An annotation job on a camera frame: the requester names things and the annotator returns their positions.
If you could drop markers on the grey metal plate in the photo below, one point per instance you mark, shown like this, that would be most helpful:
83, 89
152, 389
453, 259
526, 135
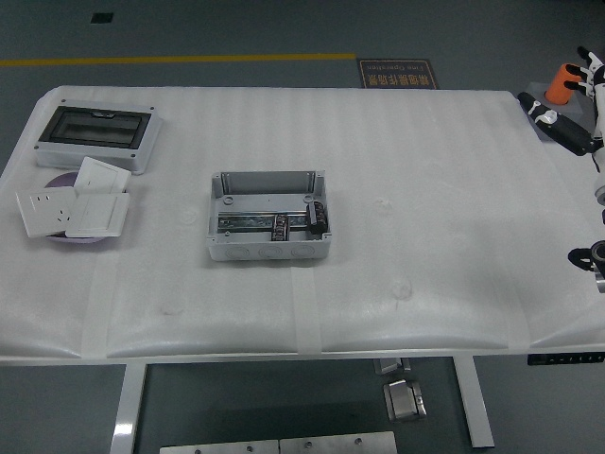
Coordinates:
217, 448

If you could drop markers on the purple plate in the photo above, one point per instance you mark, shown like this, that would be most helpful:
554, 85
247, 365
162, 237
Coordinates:
61, 182

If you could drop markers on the metal mounting rail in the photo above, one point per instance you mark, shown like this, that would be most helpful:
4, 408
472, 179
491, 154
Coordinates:
246, 221

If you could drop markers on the white wall switch panel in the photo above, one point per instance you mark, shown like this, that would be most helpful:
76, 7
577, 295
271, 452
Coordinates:
101, 175
97, 214

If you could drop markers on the large metal block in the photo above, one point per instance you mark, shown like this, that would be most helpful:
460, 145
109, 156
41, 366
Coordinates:
404, 401

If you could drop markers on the open grey junction box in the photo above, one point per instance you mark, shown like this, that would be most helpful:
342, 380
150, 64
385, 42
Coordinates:
264, 248

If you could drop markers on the grey box with dark lid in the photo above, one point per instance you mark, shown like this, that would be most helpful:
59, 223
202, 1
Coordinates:
94, 130

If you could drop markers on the black cylindrical battery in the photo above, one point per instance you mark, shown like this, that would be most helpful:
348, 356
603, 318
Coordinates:
280, 228
317, 218

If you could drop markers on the white foam mat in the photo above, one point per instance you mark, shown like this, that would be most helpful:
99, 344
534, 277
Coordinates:
283, 302

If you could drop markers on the grey block holder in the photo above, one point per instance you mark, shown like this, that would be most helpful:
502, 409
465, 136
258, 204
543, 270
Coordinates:
574, 108

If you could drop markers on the white wall socket panel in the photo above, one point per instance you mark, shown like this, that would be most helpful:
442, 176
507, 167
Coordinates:
45, 210

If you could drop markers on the black table control panel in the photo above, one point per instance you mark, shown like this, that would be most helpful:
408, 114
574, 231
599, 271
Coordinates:
565, 359

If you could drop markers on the small metal block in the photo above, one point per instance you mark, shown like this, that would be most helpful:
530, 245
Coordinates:
390, 366

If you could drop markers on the orange cylinder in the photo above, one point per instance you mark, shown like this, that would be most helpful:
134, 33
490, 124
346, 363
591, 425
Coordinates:
558, 92

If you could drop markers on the white table leg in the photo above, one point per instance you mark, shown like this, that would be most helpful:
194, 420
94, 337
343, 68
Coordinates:
475, 402
127, 406

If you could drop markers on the dark floor hatch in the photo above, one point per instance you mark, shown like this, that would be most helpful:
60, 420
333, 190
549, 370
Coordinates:
101, 17

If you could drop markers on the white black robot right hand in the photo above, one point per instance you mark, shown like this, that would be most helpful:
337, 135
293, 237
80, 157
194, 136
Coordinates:
567, 132

